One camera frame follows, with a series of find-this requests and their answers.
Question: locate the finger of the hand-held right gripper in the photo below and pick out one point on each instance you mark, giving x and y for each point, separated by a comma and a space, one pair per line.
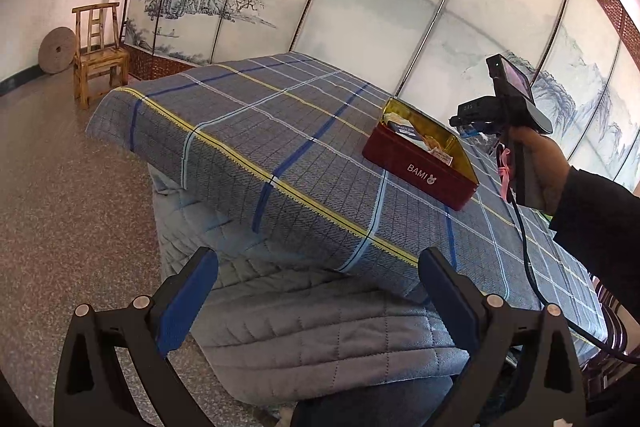
467, 123

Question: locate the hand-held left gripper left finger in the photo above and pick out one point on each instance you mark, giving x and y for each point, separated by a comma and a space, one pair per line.
185, 302

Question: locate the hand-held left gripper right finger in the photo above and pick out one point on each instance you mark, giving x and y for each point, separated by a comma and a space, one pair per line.
450, 302

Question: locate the clear packet of orange crackers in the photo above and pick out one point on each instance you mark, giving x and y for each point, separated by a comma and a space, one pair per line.
437, 149

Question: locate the blue and white snack packet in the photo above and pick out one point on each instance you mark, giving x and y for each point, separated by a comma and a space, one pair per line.
402, 127

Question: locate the red tin box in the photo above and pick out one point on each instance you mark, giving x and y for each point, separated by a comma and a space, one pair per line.
415, 167

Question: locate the person's right forearm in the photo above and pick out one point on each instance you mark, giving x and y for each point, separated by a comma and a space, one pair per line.
600, 232

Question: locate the person's right hand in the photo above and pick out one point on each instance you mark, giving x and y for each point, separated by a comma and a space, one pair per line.
545, 157

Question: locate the pink ribbon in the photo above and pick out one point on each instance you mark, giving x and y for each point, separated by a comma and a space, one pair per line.
505, 172

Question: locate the grey quilted cover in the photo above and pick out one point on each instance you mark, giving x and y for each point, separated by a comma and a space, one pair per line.
300, 322

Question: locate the dark wooden chair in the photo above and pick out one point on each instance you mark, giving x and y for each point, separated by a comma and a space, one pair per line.
612, 307

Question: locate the grey plaid tablecloth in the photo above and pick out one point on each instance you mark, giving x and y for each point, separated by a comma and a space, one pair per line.
250, 122

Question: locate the light bamboo chair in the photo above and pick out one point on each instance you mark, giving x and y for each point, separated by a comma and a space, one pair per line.
100, 57

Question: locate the round millstone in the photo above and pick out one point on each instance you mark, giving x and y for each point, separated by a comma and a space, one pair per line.
57, 49

